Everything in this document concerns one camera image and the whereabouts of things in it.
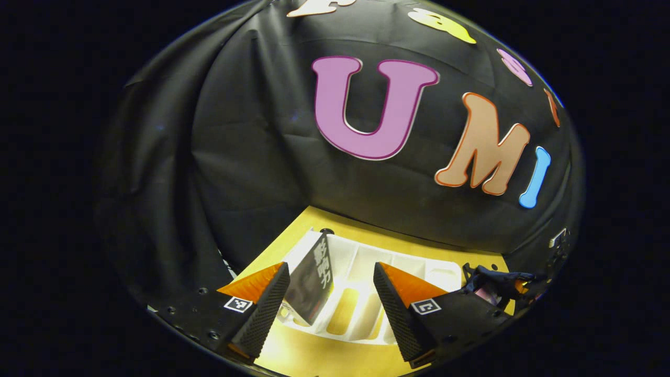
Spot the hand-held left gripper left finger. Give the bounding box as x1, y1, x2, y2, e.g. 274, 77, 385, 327
149, 262, 291, 364

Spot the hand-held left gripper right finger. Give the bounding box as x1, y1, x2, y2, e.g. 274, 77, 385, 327
373, 262, 516, 369

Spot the black and white book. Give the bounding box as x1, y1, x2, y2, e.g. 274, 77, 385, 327
283, 232, 336, 325

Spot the white plastic bookshelf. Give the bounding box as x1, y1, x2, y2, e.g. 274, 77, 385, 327
277, 228, 464, 346

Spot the black backdrop cloth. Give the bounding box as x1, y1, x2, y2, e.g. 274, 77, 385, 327
97, 0, 584, 320

